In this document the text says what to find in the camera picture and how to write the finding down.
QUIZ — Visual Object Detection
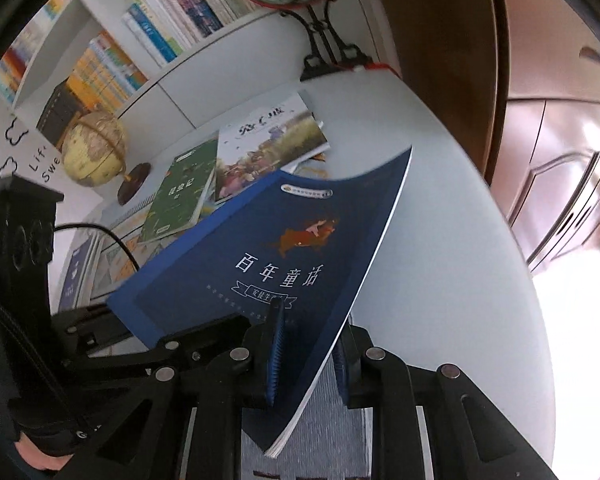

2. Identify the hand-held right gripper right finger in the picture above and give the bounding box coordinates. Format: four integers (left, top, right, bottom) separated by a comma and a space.
331, 324, 557, 480

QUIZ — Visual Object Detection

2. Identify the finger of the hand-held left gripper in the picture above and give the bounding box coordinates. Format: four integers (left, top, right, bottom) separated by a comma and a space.
62, 311, 255, 378
51, 305, 136, 350

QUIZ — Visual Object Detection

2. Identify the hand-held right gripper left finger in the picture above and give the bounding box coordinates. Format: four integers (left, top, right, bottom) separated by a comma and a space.
87, 304, 288, 480

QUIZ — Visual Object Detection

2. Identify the navy book with orange animal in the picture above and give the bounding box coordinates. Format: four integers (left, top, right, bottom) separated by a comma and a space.
106, 146, 414, 460

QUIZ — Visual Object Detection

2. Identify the white rabbit picture book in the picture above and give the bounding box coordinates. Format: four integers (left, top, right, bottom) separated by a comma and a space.
214, 91, 331, 207

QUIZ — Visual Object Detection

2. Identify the row of dark books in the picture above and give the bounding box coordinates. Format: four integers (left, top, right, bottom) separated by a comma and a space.
36, 82, 88, 150

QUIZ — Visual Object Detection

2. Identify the row of colourful books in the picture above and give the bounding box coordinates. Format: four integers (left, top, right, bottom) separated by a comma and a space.
0, 0, 63, 106

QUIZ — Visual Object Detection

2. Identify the row of orange yellow books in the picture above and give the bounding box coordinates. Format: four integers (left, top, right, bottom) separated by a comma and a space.
67, 31, 149, 111

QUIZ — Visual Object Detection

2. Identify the row of blue white books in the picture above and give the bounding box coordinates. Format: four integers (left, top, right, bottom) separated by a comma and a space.
122, 0, 261, 67

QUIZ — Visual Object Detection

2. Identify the person's left hand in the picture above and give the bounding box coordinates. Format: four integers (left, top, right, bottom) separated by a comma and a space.
15, 430, 78, 472

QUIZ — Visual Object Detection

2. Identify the navy blue book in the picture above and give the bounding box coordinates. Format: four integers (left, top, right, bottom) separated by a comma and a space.
60, 237, 101, 311

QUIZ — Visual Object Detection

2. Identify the pale illustrated book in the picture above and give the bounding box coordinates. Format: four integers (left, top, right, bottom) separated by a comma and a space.
90, 239, 137, 302

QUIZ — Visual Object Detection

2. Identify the patterned woven table mat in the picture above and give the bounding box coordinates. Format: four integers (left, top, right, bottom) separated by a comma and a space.
110, 195, 378, 480

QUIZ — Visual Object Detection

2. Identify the yellow desk globe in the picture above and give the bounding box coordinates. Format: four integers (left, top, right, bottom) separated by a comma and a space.
61, 110, 152, 207

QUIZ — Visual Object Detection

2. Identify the green leafy book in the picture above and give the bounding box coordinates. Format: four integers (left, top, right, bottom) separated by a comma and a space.
136, 137, 220, 247

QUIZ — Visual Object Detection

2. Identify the white bookshelf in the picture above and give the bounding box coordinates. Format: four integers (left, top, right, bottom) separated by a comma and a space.
0, 0, 381, 171

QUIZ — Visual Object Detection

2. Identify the brown wooden wardrobe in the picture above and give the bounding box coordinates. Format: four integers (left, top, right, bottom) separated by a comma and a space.
485, 0, 600, 278

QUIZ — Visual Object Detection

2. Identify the black cable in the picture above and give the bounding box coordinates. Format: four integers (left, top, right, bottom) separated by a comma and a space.
52, 222, 143, 273

